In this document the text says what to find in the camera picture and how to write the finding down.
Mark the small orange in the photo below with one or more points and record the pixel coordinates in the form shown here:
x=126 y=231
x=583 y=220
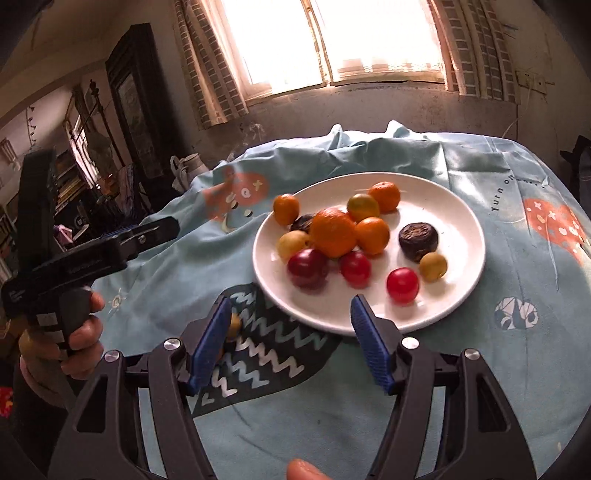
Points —
x=387 y=194

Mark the large orange mandarin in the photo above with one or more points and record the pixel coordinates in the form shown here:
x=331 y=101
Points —
x=333 y=232

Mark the red cherry tomato on plate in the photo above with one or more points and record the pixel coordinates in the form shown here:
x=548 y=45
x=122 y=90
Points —
x=403 y=285

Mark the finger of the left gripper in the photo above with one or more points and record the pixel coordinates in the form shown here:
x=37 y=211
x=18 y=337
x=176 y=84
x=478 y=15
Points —
x=128 y=244

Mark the left patterned curtain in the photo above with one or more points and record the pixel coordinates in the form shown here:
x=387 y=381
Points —
x=210 y=73

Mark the bright window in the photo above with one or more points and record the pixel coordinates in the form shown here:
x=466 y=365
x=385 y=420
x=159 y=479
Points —
x=285 y=46

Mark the white thermos jug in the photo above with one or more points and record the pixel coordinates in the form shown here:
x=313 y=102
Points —
x=185 y=170

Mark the red cherry tomato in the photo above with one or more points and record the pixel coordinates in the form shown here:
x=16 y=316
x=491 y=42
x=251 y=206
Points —
x=403 y=285
x=355 y=267

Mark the person's right hand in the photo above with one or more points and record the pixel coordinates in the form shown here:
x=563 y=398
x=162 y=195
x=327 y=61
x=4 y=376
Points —
x=298 y=469

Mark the person's left hand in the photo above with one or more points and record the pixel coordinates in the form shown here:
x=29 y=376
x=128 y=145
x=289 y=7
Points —
x=42 y=364

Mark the small tan fruit behind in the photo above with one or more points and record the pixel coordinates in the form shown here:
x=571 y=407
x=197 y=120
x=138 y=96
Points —
x=234 y=328

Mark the small yellow fruit on plate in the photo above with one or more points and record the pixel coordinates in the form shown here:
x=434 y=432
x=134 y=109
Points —
x=291 y=243

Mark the right patterned curtain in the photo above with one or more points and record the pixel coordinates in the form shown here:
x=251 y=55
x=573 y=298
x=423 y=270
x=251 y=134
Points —
x=477 y=61

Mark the patterned curtain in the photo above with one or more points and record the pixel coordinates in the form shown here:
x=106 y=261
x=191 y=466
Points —
x=210 y=73
x=477 y=61

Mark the dark framed picture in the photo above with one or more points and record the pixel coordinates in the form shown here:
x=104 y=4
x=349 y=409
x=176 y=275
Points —
x=143 y=107

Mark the large dark red plum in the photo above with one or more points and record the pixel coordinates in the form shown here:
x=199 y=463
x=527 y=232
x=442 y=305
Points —
x=308 y=268

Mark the small tan kumquat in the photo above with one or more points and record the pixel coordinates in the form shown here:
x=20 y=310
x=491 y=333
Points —
x=433 y=266

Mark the dark brown water chestnut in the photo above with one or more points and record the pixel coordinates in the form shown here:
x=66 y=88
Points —
x=417 y=240

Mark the white oval plate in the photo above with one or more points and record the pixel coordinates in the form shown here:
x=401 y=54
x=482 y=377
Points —
x=461 y=241

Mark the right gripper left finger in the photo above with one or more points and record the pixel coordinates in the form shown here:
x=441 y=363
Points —
x=102 y=436

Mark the yellow orange citrus back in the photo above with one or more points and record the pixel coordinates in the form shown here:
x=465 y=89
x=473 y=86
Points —
x=362 y=206

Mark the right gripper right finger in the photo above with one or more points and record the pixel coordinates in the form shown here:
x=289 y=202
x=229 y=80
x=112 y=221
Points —
x=481 y=437

